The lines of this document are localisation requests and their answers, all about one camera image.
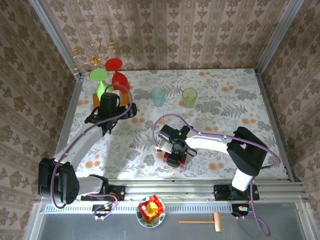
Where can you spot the red card holder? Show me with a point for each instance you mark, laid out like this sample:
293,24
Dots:
165,157

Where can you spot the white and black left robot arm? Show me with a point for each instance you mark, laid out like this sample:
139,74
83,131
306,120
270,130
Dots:
82,142

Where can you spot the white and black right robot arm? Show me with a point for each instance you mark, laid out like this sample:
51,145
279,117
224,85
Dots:
207,142

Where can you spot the wooden board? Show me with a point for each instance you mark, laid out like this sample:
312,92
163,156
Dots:
96,101

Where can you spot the red plastic goblet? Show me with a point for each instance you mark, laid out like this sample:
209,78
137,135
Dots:
120,80

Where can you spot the green plastic goblet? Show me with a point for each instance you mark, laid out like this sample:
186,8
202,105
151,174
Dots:
98,75

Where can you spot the blue plastic cup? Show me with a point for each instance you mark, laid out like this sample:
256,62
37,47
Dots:
158,97

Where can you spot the green plastic cup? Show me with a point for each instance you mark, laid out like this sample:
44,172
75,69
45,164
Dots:
189,98

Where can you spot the floral fern print tablecloth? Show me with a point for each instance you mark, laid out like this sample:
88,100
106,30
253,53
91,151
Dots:
225,112

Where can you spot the grey slotted strip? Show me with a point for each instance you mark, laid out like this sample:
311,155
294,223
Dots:
187,208

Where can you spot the yellow wedge toy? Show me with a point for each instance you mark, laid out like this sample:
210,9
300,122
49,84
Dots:
151,208

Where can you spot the red snack wrapper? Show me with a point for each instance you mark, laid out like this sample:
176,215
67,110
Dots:
145,210

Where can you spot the patterned bowl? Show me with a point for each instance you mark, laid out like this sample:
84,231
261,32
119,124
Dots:
141,218

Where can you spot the wooden mallet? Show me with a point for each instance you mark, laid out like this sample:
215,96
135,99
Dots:
217,221

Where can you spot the black connector board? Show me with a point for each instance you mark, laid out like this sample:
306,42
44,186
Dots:
100,208
236,212

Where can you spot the grey metal panel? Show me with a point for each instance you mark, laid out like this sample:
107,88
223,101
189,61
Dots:
75,228

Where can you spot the aluminium table side rail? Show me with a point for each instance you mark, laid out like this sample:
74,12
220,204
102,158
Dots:
70,105
275,125

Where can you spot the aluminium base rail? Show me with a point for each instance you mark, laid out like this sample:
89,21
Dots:
175,190

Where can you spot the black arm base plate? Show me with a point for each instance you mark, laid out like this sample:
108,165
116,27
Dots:
220,193
120,192

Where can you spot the aluminium frame post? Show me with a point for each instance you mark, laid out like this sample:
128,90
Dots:
277,37
56,37

